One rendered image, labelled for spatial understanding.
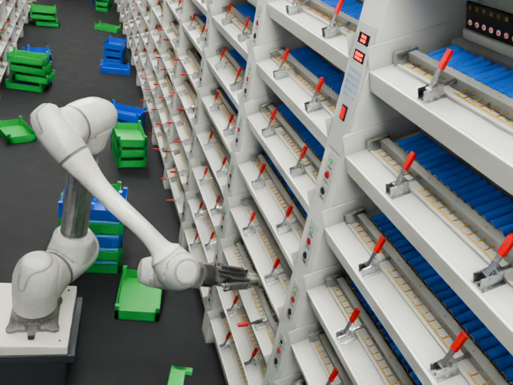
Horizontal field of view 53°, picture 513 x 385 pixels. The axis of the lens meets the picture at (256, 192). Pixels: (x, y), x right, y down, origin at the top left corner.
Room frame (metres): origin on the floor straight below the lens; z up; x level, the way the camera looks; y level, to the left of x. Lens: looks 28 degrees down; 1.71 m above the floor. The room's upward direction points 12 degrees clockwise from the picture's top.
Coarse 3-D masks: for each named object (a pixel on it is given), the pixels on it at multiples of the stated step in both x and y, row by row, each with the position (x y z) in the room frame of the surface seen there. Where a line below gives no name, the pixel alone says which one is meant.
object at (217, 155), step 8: (200, 128) 2.35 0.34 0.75; (208, 128) 2.35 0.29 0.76; (200, 136) 2.32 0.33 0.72; (208, 136) 2.29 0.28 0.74; (216, 136) 2.24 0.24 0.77; (200, 144) 2.29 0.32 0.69; (208, 144) 2.18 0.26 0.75; (216, 144) 2.21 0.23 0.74; (208, 152) 2.15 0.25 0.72; (216, 152) 2.14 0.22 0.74; (224, 152) 2.08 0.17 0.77; (208, 160) 2.07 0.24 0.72; (216, 160) 2.06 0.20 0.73; (224, 160) 1.94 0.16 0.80; (216, 168) 2.00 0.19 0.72; (224, 168) 1.98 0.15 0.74; (216, 176) 1.93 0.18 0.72; (224, 176) 1.92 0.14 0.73; (224, 184) 1.87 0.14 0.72; (224, 192) 1.78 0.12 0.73
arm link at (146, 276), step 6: (144, 258) 1.31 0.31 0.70; (150, 258) 1.30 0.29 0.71; (144, 264) 1.28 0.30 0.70; (150, 264) 1.28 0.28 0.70; (138, 270) 1.28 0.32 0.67; (144, 270) 1.26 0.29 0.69; (150, 270) 1.26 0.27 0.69; (138, 276) 1.27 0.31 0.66; (144, 276) 1.25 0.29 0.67; (150, 276) 1.26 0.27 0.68; (144, 282) 1.25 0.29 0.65; (150, 282) 1.25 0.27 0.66; (156, 282) 1.25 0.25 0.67; (162, 288) 1.26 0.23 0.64
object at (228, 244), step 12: (228, 240) 1.70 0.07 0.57; (240, 240) 1.70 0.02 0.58; (228, 252) 1.67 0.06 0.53; (228, 264) 1.60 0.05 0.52; (240, 264) 1.59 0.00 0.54; (252, 288) 1.46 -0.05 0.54; (252, 300) 1.41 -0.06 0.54; (252, 312) 1.35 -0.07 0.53; (276, 324) 1.29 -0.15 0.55; (264, 336) 1.25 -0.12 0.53; (264, 348) 1.20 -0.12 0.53; (264, 360) 1.19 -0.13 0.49
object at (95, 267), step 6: (96, 264) 2.02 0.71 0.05; (102, 264) 2.02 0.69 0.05; (108, 264) 2.03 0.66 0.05; (114, 264) 2.04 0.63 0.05; (120, 264) 2.05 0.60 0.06; (90, 270) 2.01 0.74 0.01; (96, 270) 2.02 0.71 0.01; (102, 270) 2.03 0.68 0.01; (108, 270) 2.03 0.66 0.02; (114, 270) 2.04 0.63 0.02; (120, 270) 2.05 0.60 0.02
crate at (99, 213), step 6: (126, 192) 2.22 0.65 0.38; (126, 198) 2.17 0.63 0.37; (60, 204) 1.98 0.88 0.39; (96, 204) 2.14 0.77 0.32; (60, 210) 1.98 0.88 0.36; (96, 210) 2.02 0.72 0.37; (102, 210) 2.02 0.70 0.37; (60, 216) 1.98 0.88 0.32; (90, 216) 2.01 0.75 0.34; (96, 216) 2.02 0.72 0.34; (102, 216) 2.02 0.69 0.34; (108, 216) 2.03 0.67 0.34; (114, 216) 2.04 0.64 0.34
